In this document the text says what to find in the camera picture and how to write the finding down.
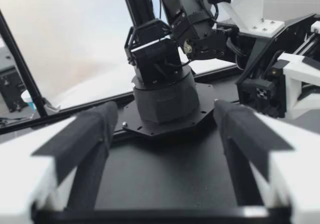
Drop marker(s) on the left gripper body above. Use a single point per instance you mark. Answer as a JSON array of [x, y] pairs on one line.
[[265, 51]]

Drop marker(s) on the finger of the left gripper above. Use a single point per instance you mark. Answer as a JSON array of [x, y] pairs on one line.
[[291, 89]]

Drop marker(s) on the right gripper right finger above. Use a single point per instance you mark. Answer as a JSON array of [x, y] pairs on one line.
[[250, 139]]

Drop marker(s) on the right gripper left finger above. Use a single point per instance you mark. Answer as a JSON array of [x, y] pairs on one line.
[[75, 139]]

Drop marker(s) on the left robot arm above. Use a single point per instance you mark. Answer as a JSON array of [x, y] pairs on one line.
[[165, 96]]

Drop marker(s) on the small white and teal cup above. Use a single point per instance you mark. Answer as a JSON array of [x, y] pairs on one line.
[[28, 97]]

